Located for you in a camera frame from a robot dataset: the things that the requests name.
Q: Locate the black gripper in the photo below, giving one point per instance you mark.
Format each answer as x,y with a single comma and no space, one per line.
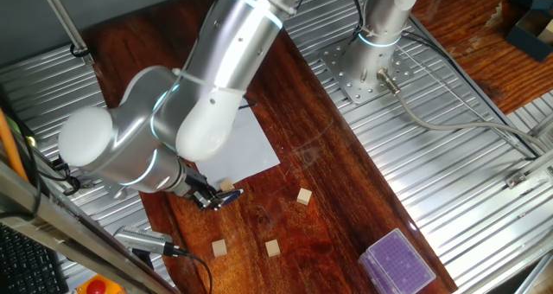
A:
196,186

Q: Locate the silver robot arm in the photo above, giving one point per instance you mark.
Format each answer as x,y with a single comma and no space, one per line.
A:
216,69

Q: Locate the small wooden cube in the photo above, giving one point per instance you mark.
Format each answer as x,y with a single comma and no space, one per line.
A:
226,186
304,196
219,248
272,248

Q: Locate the white paper sheet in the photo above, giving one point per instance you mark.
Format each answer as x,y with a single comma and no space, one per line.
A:
250,151

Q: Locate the reddish wooden board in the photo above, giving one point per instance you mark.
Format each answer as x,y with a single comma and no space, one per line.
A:
324,251

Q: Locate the orange emergency stop box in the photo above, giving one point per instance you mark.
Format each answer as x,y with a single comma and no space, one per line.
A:
97,286

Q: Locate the black keyboard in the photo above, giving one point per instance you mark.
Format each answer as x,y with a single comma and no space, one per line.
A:
26,263

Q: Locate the purple pipette tip box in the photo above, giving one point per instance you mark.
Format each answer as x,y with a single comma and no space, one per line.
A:
397,263

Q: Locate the orange pole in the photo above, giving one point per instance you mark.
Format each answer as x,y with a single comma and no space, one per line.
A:
8,147

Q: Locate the aluminium pole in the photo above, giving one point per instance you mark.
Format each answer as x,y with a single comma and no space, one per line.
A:
65,23

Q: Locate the dark blue open box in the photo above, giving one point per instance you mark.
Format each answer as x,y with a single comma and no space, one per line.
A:
525,43

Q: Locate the large silver camera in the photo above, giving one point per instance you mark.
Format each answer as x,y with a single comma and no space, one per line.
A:
142,240

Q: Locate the black camera stand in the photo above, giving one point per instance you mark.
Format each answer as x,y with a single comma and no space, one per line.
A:
142,259

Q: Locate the aluminium frame beam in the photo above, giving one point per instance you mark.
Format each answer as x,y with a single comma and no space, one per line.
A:
65,238

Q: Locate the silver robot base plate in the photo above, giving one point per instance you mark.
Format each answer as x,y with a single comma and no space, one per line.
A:
341,75

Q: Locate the aluminium corner bracket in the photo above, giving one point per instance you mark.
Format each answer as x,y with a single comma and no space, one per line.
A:
516,179

